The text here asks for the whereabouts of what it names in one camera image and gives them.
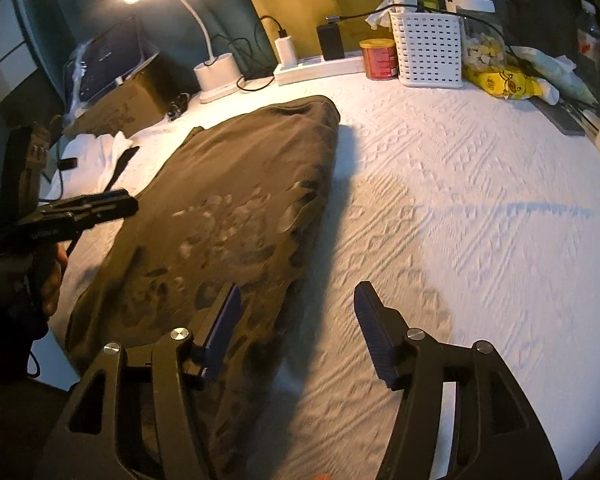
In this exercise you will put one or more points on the red tin can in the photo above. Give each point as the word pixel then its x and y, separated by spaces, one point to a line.
pixel 379 58

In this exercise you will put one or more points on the black remote control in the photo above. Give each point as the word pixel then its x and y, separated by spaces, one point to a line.
pixel 558 117

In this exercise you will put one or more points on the white desk lamp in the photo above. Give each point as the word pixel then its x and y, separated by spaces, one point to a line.
pixel 218 75

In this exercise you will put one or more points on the brown cardboard box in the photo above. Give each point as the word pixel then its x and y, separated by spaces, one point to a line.
pixel 139 102

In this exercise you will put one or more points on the white usb charger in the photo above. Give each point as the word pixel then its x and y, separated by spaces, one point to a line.
pixel 286 52

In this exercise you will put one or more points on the clear jar with white lid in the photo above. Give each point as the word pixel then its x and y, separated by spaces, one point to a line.
pixel 483 35

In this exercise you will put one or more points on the person's left hand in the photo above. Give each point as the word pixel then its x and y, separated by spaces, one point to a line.
pixel 50 290

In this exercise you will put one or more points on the white folded cloth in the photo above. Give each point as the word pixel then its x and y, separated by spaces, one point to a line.
pixel 97 157

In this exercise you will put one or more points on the dark brown printed t-shirt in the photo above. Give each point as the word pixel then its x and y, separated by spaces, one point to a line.
pixel 239 203

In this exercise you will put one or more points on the dark tablet screen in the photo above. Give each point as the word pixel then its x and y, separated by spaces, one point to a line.
pixel 95 67

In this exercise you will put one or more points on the black power adapter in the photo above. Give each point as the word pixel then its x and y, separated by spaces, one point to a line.
pixel 330 41

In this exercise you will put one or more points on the crumpled printed plastic bag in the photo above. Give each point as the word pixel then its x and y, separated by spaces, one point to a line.
pixel 559 72

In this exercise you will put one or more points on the white perforated plastic basket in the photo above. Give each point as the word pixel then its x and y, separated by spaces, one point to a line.
pixel 429 49

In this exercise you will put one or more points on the yellow snack bag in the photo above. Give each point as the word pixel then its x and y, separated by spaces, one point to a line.
pixel 510 83

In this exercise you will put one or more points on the white textured bed cover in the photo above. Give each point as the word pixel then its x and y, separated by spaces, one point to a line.
pixel 476 218

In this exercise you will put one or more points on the white power strip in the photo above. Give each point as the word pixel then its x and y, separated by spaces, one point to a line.
pixel 317 67

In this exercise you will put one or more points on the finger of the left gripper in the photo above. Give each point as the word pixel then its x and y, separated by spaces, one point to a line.
pixel 93 200
pixel 88 217

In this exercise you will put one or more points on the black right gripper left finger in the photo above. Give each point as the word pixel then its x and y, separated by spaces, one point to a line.
pixel 133 414

